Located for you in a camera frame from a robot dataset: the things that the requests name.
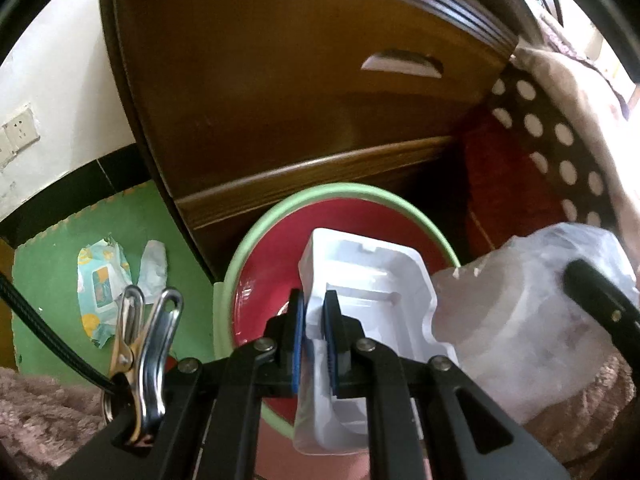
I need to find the beige blanket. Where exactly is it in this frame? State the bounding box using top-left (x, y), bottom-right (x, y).
top-left (510, 7), bottom-right (640, 286)

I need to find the dark wooden bed frame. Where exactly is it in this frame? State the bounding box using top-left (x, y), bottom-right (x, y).
top-left (457, 107), bottom-right (581, 263)

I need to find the metal spring clip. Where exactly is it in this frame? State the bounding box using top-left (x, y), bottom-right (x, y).
top-left (102, 285), bottom-right (183, 448)

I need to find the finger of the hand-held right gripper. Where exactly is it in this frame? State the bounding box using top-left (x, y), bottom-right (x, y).
top-left (565, 259), bottom-right (640, 361)

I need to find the nightstand drawer handle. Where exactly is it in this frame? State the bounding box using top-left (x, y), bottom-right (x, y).
top-left (361, 49), bottom-right (445, 79)

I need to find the dark wooden nightstand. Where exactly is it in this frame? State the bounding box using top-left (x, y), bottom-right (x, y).
top-left (97, 0), bottom-right (518, 281)

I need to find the black braided cable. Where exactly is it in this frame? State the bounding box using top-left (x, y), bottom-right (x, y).
top-left (0, 272), bottom-right (118, 396)

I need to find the red basin with green rim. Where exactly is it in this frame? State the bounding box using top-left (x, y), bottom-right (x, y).
top-left (212, 182), bottom-right (463, 438)

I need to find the clear plastic bag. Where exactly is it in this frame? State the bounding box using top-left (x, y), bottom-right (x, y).
top-left (430, 220), bottom-right (638, 423)

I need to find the brown polka dot cloth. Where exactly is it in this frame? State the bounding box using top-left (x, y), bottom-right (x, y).
top-left (487, 67), bottom-right (618, 231)

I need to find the green foam floor mat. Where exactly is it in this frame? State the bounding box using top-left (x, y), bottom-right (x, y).
top-left (12, 180), bottom-right (218, 391)

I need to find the white wall socket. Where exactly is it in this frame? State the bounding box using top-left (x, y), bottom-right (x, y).
top-left (1, 103), bottom-right (41, 153)

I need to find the light blue wet wipes packet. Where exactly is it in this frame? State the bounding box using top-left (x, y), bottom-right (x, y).
top-left (76, 237), bottom-right (133, 353)

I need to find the white plastic packaging tray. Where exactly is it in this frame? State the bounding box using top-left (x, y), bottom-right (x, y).
top-left (293, 227), bottom-right (461, 456)

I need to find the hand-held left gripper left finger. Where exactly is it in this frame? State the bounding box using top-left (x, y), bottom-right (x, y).
top-left (50, 287), bottom-right (313, 480)

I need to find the pink fluffy blanket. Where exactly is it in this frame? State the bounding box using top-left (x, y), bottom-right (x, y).
top-left (0, 350), bottom-right (638, 480)

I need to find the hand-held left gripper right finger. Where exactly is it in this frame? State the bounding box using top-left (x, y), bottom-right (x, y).
top-left (322, 290), bottom-right (571, 480)

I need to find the light blue plastic wrapper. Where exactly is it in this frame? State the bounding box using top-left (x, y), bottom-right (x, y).
top-left (137, 240), bottom-right (168, 296)

